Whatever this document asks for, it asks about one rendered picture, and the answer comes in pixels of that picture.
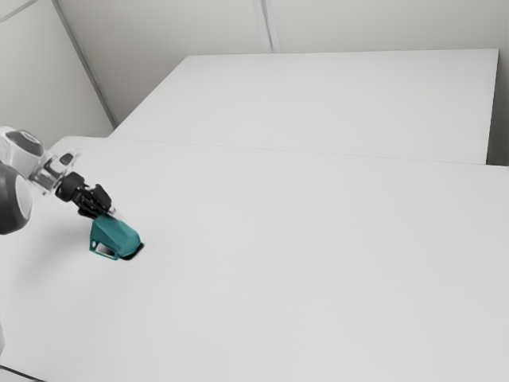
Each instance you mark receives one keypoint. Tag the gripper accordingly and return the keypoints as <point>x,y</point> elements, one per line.
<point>72,189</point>

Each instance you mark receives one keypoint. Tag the teal faceted mug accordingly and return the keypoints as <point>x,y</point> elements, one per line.
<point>115,238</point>

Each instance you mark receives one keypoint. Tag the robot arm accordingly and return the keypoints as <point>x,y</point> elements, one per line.
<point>18,165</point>

